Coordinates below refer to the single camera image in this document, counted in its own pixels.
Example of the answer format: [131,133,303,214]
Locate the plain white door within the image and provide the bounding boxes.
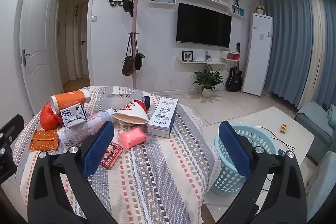
[79,4,90,77]

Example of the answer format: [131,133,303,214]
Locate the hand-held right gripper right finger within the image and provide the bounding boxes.
[218,120,307,224]

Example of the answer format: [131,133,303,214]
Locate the black flat television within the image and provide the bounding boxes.
[176,3,232,48]

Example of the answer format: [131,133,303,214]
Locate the black guitar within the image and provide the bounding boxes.
[226,60,242,92]

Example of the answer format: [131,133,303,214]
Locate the clear bottle with navy cap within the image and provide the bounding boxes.
[102,94,151,111]

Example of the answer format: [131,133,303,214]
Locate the white curved low shelf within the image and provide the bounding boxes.
[176,57,227,65]

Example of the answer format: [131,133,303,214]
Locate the pink white plastic bottle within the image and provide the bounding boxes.
[57,109,117,149]

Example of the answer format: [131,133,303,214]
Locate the red card box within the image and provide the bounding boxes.
[99,142,123,169]

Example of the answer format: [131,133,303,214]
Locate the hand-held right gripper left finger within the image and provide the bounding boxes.
[27,121,116,224]

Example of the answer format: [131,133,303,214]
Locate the white panelled door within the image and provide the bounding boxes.
[20,0,62,114]

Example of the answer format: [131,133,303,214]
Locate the striped woven tablecloth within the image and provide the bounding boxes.
[14,85,222,224]

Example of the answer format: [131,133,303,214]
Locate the light blue plastic basket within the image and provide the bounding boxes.
[214,125,279,194]

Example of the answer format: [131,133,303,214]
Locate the small blue box shelf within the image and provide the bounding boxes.
[232,4,245,18]

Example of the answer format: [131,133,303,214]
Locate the orange cylinder container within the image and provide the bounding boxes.
[50,89,91,112]

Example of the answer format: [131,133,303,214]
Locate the cream curtain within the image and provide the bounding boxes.
[298,0,328,109]

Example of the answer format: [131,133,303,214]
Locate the blue curtain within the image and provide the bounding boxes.
[262,0,336,109]

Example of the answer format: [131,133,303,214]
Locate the white navy printed carton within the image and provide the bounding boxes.
[60,103,88,128]

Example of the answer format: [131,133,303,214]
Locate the pink coat rack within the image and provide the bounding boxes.
[123,0,155,89]

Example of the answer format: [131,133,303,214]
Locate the green potted plant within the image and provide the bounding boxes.
[192,65,226,97]

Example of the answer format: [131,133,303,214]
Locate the black shoulder bag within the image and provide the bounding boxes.
[134,52,145,71]

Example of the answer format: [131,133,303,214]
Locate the orange plastic bag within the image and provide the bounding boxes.
[40,102,63,131]

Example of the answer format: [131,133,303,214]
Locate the grey blue armchair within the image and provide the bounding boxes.
[304,151,336,214]

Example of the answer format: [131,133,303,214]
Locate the brown shoulder bag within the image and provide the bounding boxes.
[121,32,135,76]

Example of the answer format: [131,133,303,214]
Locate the red white paper cup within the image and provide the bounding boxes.
[112,99,150,125]

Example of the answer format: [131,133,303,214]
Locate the white cardboard box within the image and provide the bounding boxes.
[147,97,179,138]

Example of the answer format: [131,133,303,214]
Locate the white pink box shelf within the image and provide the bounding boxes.
[220,50,240,62]

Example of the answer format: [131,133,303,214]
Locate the black hat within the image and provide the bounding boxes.
[123,0,134,17]

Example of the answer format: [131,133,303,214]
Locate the grey blue sofa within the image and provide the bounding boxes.
[294,101,336,164]

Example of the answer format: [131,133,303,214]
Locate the pink soft packet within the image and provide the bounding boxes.
[117,126,148,150]

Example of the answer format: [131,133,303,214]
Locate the white standing air conditioner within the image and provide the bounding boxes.
[241,12,273,96]

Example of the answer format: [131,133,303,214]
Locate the orange foil packet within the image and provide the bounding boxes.
[29,130,59,152]

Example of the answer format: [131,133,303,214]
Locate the white coffee table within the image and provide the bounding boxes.
[202,106,315,203]

